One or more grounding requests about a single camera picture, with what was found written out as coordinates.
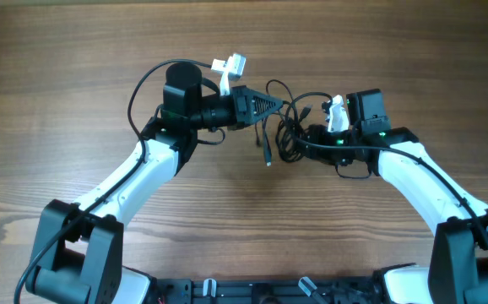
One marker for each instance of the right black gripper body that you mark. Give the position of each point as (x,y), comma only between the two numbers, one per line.
(332,154)

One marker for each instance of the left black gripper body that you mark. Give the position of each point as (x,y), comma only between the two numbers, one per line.
(240,92)

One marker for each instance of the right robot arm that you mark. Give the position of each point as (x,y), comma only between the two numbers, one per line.
(359,129)

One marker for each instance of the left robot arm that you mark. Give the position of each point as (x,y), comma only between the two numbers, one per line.
(77,254)

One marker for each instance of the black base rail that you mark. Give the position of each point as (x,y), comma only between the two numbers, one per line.
(359,289)

